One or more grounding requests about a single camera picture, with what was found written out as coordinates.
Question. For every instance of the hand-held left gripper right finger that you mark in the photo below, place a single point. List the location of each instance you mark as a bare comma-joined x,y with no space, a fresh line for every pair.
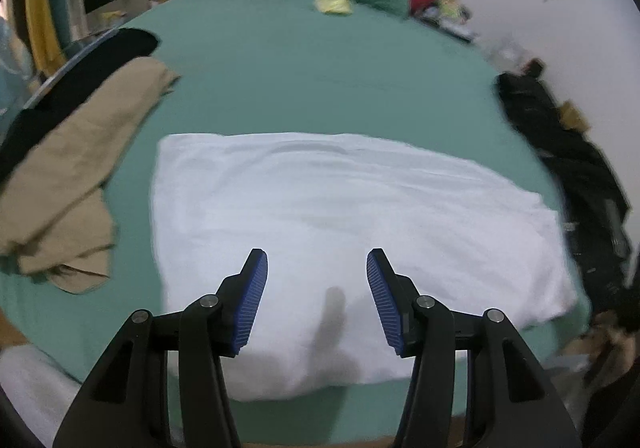
385,298

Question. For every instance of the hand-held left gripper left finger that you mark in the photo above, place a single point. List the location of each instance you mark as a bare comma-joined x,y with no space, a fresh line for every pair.
250,298

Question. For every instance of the white hooded jacket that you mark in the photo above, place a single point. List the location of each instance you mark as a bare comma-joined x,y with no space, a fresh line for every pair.
325,208

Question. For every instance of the pile of black clothes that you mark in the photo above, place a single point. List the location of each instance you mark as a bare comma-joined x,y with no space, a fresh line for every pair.
575,162

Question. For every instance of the beige garment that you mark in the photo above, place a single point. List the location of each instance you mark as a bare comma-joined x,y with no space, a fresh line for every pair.
75,162

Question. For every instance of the bed with green sheet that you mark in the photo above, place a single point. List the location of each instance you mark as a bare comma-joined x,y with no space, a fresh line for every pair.
310,72

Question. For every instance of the white cloth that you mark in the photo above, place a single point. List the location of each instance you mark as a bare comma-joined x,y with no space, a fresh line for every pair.
30,398

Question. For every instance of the black garment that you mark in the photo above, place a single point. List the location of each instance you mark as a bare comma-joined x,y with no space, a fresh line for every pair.
100,62

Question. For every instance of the yellow packet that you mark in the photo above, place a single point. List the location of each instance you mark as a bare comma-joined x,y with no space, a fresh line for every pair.
332,6

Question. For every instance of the green yellow snack bag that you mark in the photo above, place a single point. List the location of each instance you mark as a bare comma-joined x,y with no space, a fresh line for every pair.
452,7

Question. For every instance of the yellow curtain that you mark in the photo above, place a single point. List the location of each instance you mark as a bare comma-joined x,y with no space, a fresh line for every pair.
42,12

